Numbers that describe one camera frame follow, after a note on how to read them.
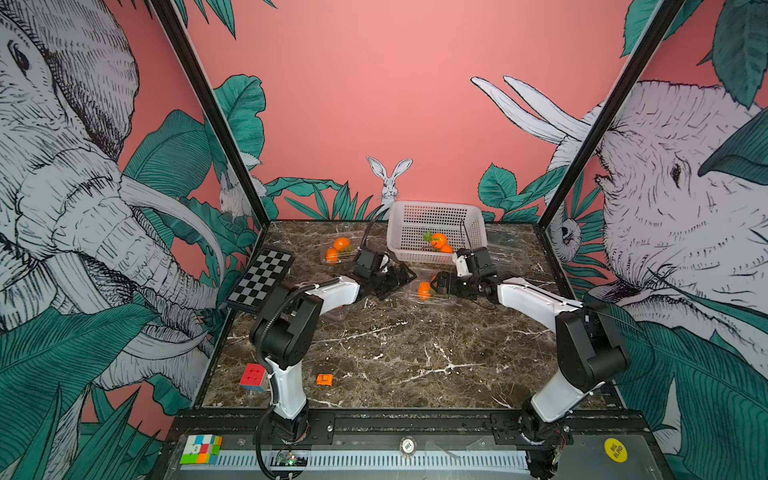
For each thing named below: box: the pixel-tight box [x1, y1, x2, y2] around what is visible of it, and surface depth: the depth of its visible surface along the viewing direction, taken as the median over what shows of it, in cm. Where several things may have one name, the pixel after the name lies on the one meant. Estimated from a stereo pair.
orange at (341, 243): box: [334, 237, 350, 251], surface depth 109 cm
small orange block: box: [316, 374, 334, 387], surface depth 81 cm
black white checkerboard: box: [224, 248, 295, 314], surface depth 103 cm
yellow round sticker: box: [604, 438, 628, 463], surface depth 73 cm
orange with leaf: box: [431, 233, 447, 249], surface depth 111 cm
